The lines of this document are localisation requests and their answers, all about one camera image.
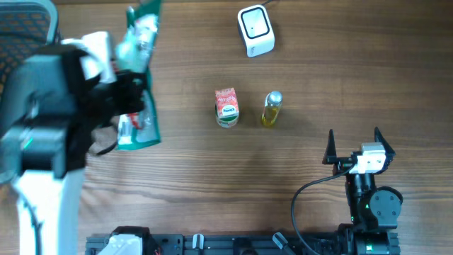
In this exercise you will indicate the orange small carton box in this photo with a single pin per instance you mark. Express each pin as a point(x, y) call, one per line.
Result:
point(226, 103)

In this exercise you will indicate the grey plastic shopping basket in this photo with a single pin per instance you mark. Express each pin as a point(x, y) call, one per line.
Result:
point(26, 25)

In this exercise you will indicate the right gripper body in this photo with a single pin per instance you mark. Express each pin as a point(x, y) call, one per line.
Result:
point(344, 163)

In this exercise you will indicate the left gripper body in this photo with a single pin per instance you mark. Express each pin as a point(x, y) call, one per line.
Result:
point(99, 97)

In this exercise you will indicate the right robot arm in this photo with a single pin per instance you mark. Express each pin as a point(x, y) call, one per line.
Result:
point(374, 210)

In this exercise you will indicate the small yellow oil bottle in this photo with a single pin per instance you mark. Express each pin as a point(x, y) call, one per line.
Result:
point(272, 106)

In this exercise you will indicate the green 3M product package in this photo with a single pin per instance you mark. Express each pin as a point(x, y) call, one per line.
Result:
point(141, 129)

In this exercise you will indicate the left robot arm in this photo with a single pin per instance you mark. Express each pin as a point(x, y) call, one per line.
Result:
point(48, 114)

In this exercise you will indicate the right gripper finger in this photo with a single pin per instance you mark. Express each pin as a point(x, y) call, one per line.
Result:
point(330, 156)
point(378, 137)

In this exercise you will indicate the white barcode scanner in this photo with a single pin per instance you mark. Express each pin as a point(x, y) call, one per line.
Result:
point(256, 30)

